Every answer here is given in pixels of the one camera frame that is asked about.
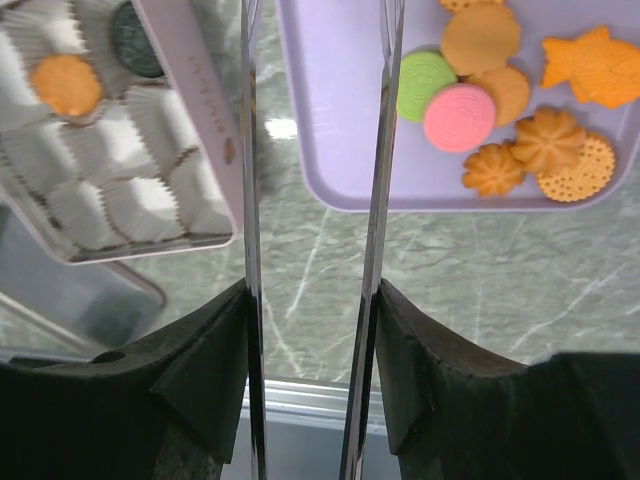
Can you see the aluminium mounting rail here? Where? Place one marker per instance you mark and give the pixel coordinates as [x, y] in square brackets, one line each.
[306, 403]

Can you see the orange fish cookie lower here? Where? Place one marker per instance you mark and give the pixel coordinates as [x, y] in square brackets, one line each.
[598, 67]

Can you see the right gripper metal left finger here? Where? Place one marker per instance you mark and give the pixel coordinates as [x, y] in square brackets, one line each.
[253, 277]

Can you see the pink round cookie lower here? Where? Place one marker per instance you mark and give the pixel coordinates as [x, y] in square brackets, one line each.
[459, 118]

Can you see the plain orange scalloped cookie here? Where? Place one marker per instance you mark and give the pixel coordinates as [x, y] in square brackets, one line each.
[480, 38]

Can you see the silver tin lid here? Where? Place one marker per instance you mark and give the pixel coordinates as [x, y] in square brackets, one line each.
[93, 307]

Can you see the black round cookie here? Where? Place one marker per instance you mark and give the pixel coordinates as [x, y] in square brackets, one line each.
[131, 44]

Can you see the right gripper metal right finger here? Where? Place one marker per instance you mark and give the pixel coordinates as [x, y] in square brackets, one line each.
[372, 240]

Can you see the plain orange round cookie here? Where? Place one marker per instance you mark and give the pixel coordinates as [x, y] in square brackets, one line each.
[508, 87]

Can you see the orange round biscuit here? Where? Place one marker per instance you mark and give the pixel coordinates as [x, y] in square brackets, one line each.
[455, 6]

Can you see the orange dotted round cookie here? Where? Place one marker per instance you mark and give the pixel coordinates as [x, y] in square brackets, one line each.
[597, 163]

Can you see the square cookie tin box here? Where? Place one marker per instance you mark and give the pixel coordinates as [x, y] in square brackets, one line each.
[156, 167]

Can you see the green round cookie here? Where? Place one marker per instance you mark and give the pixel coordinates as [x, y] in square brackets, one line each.
[422, 74]

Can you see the orange flower cookie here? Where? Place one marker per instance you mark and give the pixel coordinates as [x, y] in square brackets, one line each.
[493, 171]
[548, 141]

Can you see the lavender plastic tray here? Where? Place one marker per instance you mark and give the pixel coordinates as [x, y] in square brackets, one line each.
[333, 50]

